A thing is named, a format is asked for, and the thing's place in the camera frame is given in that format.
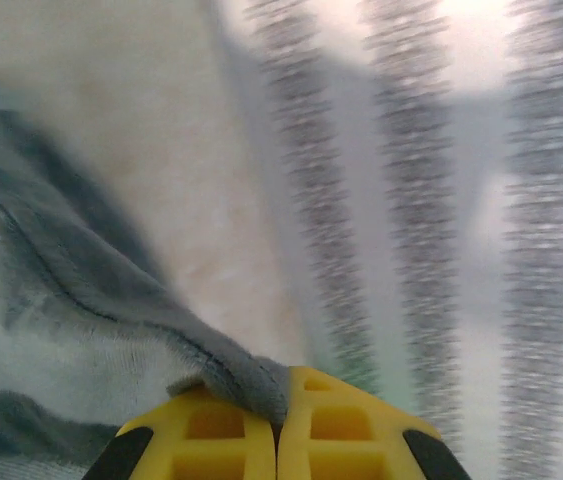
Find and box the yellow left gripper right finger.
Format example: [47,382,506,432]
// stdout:
[278,365,473,480]

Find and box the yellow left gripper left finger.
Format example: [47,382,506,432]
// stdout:
[80,383,281,480]

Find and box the white grey striped t-shirt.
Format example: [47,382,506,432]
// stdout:
[215,0,563,480]

